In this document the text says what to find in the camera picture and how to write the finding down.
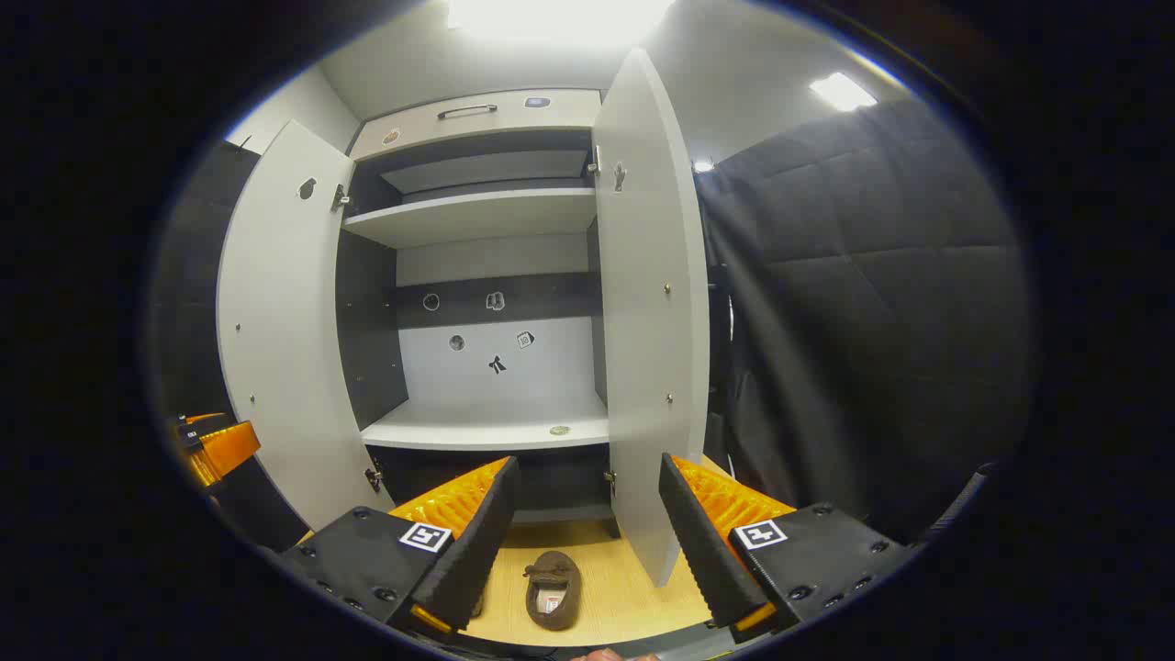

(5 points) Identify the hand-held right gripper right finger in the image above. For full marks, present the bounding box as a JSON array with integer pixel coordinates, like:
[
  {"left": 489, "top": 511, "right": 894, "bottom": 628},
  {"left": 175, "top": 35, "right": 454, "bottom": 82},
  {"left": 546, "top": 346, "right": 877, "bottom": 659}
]
[{"left": 658, "top": 452, "right": 921, "bottom": 644}]

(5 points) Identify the grey cabinet drawer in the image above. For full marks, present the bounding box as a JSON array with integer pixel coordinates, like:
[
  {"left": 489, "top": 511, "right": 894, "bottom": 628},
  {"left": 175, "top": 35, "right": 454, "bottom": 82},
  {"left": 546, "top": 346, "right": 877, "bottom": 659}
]
[{"left": 349, "top": 89, "right": 602, "bottom": 162}]

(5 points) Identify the brown fuzzy shoe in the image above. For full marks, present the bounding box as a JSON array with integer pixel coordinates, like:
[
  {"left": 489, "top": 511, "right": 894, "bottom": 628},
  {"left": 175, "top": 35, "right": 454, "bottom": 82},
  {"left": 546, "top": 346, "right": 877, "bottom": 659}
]
[{"left": 524, "top": 549, "right": 583, "bottom": 633}]

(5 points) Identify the grey shoe cabinet door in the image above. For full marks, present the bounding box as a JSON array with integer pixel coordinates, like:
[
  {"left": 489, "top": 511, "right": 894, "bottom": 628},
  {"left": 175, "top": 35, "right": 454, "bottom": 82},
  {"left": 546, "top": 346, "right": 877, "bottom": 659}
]
[
  {"left": 216, "top": 119, "right": 396, "bottom": 533},
  {"left": 592, "top": 48, "right": 712, "bottom": 588}
]

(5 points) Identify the large ceiling light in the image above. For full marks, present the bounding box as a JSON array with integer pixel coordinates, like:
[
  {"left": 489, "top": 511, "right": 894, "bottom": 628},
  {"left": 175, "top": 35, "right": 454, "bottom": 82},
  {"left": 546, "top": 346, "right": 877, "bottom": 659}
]
[{"left": 445, "top": 0, "right": 676, "bottom": 47}]

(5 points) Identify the rectangular ceiling light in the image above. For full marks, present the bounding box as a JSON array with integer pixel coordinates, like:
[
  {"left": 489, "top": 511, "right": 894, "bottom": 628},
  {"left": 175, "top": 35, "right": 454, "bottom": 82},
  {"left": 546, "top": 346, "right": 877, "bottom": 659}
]
[{"left": 810, "top": 72, "right": 878, "bottom": 113}]

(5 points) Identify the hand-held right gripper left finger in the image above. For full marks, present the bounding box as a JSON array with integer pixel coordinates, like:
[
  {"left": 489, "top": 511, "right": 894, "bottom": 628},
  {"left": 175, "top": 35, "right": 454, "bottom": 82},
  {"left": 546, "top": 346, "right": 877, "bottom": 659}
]
[{"left": 275, "top": 455, "right": 522, "bottom": 637}]

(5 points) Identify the grey shoe cabinet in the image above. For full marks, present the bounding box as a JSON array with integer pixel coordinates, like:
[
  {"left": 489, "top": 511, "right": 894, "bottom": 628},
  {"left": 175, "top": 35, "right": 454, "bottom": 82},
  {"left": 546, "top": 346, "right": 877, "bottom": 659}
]
[{"left": 335, "top": 87, "right": 618, "bottom": 538}]

